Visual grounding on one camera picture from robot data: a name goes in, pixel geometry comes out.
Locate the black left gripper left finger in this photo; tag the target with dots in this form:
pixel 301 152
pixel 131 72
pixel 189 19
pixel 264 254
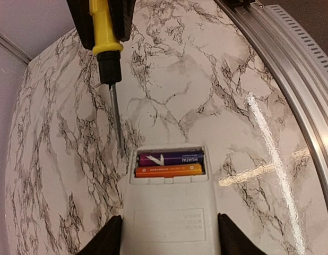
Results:
pixel 107 240

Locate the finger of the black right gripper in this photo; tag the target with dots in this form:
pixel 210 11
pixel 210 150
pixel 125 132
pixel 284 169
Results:
pixel 80 12
pixel 124 11

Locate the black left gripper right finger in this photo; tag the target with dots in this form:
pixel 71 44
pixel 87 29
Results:
pixel 233 241

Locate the yellow handled screwdriver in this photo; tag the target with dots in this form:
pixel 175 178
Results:
pixel 107 49

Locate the white remote control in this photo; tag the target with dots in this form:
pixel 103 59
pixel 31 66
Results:
pixel 170 215

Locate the orange battery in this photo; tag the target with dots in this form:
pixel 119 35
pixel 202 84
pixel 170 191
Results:
pixel 169 171

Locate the purple battery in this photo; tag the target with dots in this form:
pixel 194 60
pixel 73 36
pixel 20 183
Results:
pixel 170 158

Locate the aluminium frame post right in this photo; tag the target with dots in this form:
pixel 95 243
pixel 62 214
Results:
pixel 14 50

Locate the aluminium front rail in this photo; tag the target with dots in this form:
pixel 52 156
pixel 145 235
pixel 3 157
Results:
pixel 298 65

